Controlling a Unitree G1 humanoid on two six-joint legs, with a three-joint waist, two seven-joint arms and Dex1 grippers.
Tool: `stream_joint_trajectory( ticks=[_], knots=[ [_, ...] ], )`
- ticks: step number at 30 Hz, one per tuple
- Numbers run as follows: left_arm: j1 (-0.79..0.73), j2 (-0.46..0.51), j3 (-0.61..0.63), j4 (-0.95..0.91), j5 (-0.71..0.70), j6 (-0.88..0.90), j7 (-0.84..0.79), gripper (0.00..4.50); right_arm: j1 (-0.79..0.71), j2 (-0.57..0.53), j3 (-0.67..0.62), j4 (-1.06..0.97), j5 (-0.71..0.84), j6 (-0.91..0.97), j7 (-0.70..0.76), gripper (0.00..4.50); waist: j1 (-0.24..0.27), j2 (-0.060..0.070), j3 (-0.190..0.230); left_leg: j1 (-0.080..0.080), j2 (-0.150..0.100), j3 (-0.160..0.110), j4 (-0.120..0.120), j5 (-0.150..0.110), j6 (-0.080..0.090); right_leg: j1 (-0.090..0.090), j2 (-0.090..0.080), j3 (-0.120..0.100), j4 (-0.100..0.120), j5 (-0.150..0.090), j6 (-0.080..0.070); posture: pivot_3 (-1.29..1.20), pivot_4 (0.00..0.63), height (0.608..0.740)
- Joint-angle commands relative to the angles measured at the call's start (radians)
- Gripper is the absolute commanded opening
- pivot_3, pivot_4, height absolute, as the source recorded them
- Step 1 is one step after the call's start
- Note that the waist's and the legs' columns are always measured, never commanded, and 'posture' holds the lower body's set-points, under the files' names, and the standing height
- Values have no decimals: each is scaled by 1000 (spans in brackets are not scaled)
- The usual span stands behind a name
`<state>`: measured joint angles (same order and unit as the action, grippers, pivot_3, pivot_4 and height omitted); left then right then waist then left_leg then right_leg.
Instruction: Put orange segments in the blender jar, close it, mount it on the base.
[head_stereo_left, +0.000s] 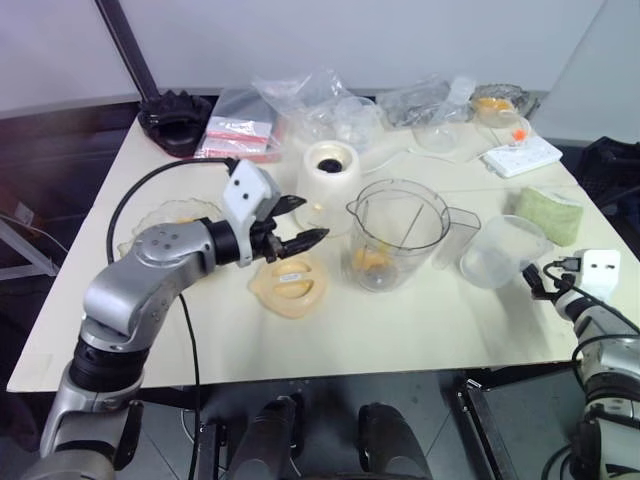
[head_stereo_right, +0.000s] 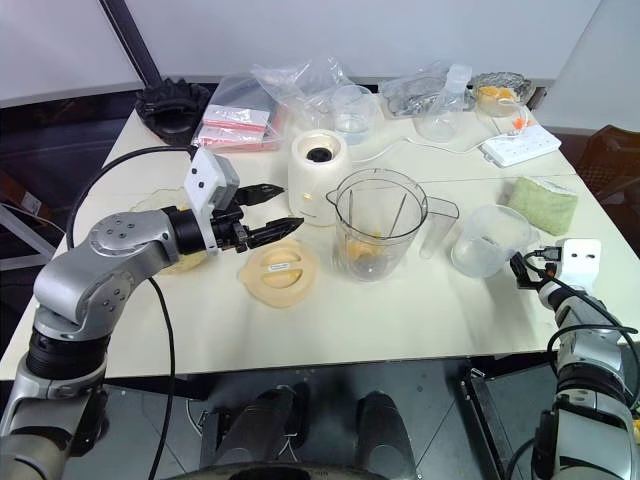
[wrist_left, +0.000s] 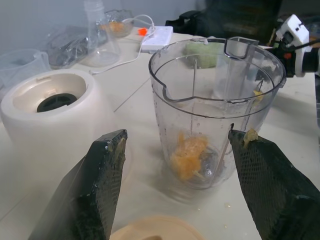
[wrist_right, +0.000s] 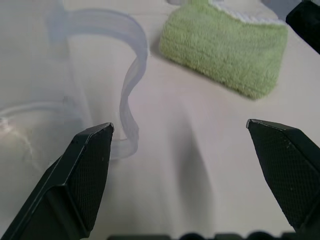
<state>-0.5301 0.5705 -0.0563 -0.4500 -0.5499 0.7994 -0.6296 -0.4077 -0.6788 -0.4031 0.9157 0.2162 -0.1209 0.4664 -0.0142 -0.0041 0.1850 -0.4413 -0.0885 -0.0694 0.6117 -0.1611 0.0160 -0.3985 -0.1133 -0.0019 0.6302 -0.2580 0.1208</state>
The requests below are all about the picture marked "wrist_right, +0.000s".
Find clear plastic blender jar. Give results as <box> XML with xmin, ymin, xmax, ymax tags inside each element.
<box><xmin>0</xmin><ymin>0</ymin><xmax>150</xmax><ymax>173</ymax></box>

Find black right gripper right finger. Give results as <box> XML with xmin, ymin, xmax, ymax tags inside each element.
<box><xmin>245</xmin><ymin>118</ymin><xmax>320</xmax><ymax>234</ymax></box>

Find green folded towel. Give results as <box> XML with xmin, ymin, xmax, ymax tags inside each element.
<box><xmin>158</xmin><ymin>0</ymin><xmax>289</xmax><ymax>101</ymax></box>

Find black object at table edge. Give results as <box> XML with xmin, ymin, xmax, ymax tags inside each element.
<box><xmin>285</xmin><ymin>0</ymin><xmax>320</xmax><ymax>55</ymax></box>

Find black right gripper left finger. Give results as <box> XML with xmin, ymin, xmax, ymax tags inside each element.
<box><xmin>0</xmin><ymin>122</ymin><xmax>115</xmax><ymax>240</ymax></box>

